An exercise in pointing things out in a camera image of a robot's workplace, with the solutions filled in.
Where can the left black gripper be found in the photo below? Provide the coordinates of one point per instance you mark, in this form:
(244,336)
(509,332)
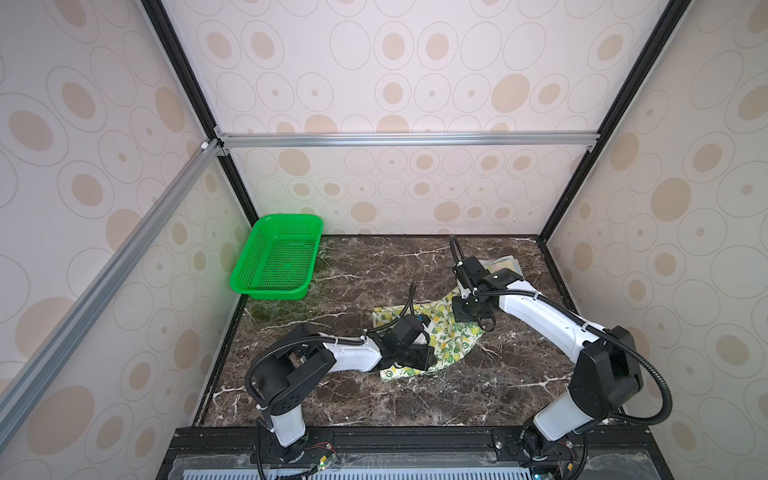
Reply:
(426,353)

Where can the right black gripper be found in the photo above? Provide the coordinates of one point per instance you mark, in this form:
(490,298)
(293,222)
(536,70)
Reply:
(459,316)

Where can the green yellow patterned skirt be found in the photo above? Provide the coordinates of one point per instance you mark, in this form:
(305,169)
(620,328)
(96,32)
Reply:
(451,340)

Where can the pastel floral skirt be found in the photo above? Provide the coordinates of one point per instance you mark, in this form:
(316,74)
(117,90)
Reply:
(507,263)

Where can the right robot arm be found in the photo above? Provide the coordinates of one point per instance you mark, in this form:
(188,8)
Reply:
(605,375)

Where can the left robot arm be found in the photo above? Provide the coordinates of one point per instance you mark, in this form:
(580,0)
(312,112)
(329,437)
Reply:
(290,369)

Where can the green plastic basket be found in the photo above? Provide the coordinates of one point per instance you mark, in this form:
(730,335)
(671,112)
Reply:
(278,259)

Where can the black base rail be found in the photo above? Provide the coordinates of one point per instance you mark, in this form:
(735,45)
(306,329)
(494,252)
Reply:
(608,452)

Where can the horizontal aluminium rail back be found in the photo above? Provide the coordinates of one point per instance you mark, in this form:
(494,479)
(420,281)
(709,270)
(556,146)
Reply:
(425,139)

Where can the right black frame post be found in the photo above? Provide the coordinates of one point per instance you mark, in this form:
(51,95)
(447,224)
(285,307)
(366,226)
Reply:
(650,53)

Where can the black frame post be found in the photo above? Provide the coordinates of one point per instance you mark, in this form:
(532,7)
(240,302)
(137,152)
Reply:
(650,53)
(169,40)

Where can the diagonal aluminium rail left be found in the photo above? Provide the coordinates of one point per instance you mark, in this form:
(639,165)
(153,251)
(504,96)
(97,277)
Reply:
(40,371)

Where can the left black frame post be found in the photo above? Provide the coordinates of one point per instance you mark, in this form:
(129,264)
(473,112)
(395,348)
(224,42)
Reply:
(169,40)

